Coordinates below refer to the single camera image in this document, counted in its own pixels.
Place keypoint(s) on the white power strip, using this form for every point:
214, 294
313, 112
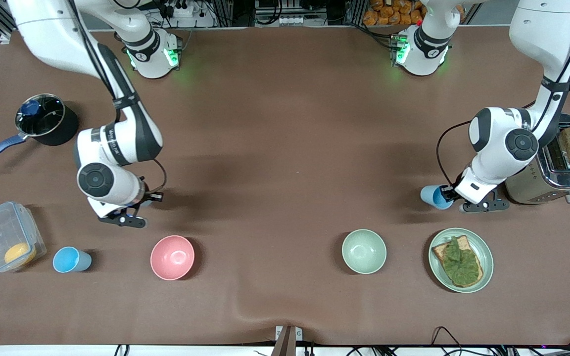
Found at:
181, 10

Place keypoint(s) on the yellow round food piece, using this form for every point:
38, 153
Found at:
20, 253

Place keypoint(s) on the pink bowl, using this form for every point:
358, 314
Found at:
172, 257

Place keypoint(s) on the brown table cover mat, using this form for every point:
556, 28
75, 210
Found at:
285, 123

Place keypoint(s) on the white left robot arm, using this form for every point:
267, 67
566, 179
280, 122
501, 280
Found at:
505, 143

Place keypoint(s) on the pale green bowl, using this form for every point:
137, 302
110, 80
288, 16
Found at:
364, 251

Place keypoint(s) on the metal table clamp bracket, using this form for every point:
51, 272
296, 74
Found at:
288, 338

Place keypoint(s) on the bag of orange buns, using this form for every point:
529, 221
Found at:
394, 12

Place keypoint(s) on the beige chrome toaster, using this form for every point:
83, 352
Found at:
562, 173

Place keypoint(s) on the green lettuce leaf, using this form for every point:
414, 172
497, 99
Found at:
460, 264

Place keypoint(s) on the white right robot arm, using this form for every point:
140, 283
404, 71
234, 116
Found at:
117, 143

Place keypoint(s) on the pale green plate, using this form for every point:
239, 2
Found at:
487, 257

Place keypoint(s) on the glass pot lid blue knob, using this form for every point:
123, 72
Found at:
42, 116

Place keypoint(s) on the brown toast slice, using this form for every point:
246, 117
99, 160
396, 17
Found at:
438, 251

